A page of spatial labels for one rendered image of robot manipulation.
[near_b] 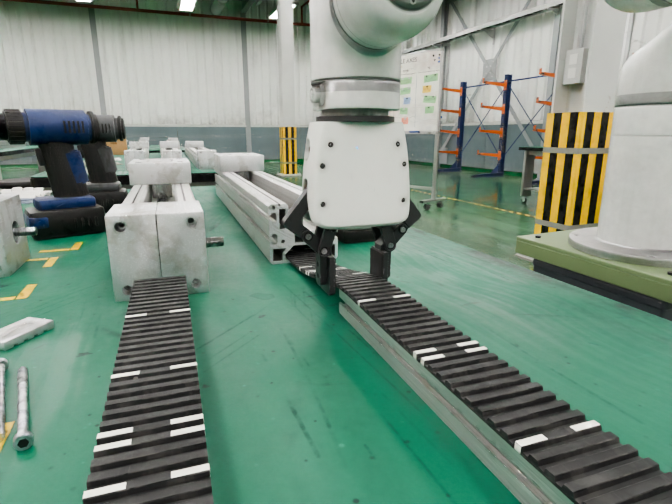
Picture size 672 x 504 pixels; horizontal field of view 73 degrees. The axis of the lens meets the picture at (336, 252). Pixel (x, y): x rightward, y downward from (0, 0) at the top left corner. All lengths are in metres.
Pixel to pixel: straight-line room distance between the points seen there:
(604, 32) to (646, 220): 3.14
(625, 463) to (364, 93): 0.32
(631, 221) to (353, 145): 0.40
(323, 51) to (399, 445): 0.32
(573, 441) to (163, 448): 0.20
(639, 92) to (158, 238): 0.59
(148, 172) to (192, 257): 0.42
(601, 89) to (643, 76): 3.08
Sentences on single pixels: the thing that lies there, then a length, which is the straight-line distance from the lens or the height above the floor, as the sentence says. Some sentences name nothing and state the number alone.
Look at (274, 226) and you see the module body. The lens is 0.64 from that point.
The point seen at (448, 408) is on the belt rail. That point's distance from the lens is 0.31.
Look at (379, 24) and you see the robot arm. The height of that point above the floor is 1.03.
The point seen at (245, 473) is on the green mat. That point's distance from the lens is 0.28.
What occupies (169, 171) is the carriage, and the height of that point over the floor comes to 0.89.
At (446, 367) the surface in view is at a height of 0.81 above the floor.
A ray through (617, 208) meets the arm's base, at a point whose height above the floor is 0.86.
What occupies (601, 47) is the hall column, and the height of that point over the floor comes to 1.51.
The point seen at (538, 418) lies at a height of 0.81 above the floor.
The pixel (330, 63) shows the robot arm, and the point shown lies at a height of 1.02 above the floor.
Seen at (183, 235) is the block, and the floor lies 0.85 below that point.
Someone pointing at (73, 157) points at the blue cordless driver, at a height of 0.92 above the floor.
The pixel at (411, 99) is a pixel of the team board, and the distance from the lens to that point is 6.33.
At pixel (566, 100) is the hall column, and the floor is 1.19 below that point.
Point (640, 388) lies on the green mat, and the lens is 0.41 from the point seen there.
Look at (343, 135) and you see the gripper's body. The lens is 0.42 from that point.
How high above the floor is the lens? 0.96
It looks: 15 degrees down
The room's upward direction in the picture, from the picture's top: straight up
